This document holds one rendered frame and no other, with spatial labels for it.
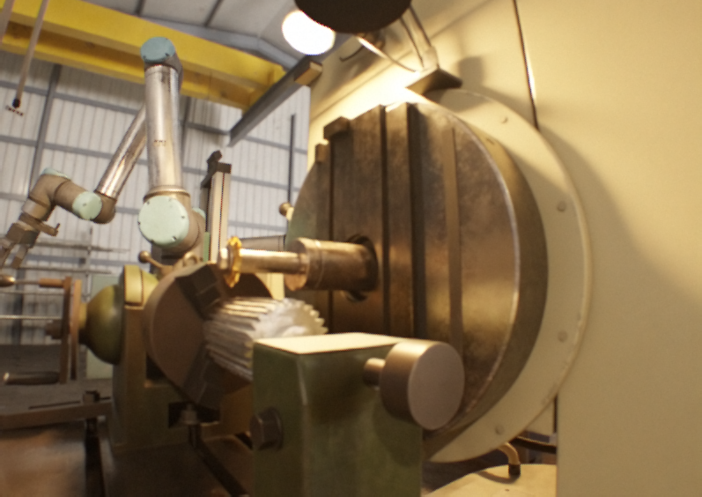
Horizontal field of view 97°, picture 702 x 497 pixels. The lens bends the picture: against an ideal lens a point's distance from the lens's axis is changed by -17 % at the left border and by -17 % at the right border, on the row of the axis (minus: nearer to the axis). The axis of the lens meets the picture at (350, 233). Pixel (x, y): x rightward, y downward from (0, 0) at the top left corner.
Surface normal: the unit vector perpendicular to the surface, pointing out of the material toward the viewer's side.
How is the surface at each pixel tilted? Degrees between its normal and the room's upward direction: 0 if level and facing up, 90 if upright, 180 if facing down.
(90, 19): 90
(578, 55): 90
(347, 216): 90
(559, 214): 90
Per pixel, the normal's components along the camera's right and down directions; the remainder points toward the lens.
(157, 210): 0.18, -0.07
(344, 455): 0.61, -0.13
